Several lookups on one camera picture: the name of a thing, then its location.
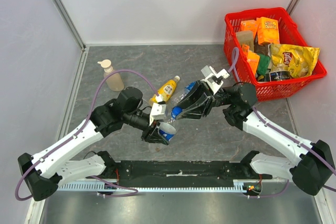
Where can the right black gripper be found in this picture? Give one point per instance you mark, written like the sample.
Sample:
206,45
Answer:
208,99

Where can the clear blue label bottle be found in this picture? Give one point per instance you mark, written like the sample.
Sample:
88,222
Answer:
169,127

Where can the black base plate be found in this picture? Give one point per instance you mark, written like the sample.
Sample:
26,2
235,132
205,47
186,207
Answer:
181,174

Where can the brown cardboard box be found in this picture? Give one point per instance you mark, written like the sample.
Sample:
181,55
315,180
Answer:
246,37

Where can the yellow juice bottle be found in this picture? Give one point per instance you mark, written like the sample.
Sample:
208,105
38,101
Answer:
166,90

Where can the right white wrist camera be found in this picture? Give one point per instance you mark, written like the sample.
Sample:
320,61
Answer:
214,79

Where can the orange packet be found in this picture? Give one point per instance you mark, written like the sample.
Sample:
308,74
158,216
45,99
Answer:
251,58

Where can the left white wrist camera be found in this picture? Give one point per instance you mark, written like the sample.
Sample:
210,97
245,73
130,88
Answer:
158,109

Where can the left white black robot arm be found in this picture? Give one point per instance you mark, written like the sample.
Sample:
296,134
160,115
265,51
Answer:
47,170

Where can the blue bottle cap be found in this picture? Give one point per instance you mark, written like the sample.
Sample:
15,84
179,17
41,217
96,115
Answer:
176,111

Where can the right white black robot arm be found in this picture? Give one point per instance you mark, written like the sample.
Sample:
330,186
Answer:
309,165

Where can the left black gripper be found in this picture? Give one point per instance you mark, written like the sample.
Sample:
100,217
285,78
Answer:
151,135

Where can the white cable duct rail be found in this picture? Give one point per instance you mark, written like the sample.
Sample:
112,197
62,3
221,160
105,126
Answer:
95,185

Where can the orange scrub daddy box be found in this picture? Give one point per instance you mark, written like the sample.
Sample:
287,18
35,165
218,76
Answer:
268,31

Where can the small orange box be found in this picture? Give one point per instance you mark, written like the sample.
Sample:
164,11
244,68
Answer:
251,25

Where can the beige pump soap bottle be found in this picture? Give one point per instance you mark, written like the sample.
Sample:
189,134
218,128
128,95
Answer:
114,82

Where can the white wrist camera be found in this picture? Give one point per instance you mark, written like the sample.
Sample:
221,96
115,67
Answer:
158,109
214,79

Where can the dark can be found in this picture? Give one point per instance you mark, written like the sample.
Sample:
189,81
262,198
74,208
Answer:
278,76

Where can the green package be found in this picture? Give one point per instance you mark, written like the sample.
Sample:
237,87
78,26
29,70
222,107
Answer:
263,64

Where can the yellow chips bag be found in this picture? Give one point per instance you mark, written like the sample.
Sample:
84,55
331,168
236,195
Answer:
299,61

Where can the crushed clear water bottle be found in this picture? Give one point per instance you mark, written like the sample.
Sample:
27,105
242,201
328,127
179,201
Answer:
179,95

